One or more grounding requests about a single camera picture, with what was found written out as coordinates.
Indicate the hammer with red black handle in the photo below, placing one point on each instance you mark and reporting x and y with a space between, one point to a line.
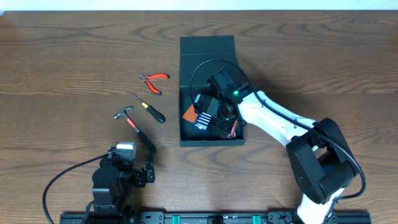
123 113

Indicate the orange scraper with wooden handle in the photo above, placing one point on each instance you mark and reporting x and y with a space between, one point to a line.
190 115

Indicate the black handled screwdriver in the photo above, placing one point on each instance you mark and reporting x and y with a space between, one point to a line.
158 116

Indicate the blue precision screwdriver set case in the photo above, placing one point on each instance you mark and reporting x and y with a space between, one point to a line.
203 121

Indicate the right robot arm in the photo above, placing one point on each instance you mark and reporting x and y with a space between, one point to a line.
321 160

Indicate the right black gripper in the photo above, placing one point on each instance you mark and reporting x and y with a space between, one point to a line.
219 132

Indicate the dark green open box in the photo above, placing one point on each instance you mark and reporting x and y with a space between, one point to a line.
200 57

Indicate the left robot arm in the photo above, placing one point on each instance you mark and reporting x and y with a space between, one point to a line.
116 176

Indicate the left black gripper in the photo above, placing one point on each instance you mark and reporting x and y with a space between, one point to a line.
140 177

